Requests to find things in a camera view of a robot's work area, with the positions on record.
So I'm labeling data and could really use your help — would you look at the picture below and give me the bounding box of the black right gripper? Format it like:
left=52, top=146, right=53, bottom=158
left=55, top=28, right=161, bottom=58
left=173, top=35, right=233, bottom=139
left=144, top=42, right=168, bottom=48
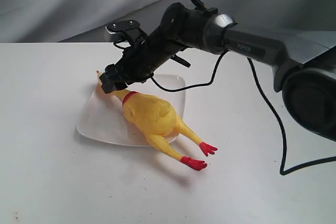
left=99, top=26, right=189, bottom=94

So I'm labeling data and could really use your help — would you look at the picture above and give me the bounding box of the yellow rubber chicken toy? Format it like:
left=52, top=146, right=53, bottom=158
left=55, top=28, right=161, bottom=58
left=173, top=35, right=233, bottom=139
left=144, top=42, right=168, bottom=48
left=96, top=70, right=218, bottom=171

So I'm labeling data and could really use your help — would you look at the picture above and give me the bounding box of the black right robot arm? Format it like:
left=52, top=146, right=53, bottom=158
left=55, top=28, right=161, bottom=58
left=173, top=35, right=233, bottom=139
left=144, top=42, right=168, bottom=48
left=101, top=3, right=335, bottom=140

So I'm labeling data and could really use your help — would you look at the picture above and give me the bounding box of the white square plate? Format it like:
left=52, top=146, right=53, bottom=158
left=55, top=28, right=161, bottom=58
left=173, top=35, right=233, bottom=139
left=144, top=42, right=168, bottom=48
left=77, top=80, right=186, bottom=147

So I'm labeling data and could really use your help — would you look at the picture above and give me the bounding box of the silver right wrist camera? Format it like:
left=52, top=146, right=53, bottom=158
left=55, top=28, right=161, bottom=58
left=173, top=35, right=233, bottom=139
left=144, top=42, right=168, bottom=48
left=105, top=19, right=141, bottom=42

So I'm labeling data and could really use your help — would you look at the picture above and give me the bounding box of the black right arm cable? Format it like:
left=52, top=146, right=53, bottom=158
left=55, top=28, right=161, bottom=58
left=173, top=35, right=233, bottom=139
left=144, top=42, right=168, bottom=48
left=112, top=39, right=336, bottom=176

